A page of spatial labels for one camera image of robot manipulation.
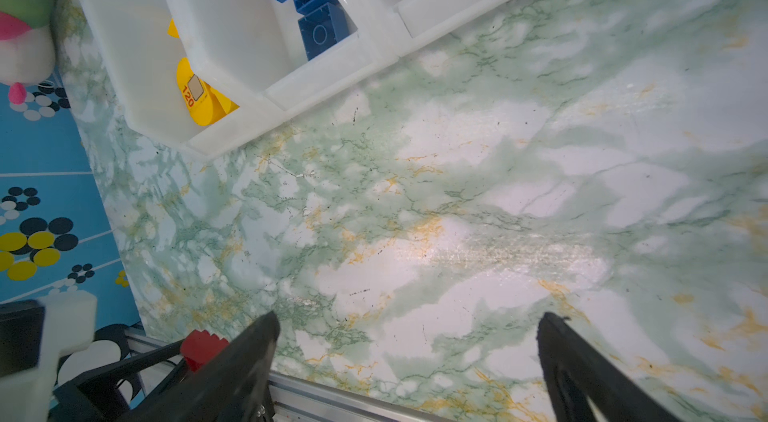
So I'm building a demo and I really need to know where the yellow rounded plate brick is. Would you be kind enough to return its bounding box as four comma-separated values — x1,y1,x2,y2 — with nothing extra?
176,58,239,127

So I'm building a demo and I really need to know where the yellow curved brick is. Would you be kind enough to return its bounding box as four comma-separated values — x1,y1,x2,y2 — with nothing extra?
168,20,180,40

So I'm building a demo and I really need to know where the small dark blue brick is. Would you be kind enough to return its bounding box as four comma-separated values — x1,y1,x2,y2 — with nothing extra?
298,2,350,60

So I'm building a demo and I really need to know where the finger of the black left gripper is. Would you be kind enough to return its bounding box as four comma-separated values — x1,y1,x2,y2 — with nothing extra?
50,340,182,421

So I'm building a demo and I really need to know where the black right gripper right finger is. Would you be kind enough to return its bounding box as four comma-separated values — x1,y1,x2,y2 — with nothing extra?
537,312,678,421

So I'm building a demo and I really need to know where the plush fish toy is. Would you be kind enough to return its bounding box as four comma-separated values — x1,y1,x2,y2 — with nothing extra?
1,0,56,106

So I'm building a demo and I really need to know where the red brick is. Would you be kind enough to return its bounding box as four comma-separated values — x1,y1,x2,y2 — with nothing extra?
180,330,229,372

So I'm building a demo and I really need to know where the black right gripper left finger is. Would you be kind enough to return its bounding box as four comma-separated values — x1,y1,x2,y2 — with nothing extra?
119,311,280,421

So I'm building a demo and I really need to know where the left white plastic bin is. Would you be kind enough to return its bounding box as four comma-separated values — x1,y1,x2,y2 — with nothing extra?
80,0,286,160

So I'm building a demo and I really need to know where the middle white plastic bin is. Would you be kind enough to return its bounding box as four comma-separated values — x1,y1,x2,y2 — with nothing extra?
166,0,398,118

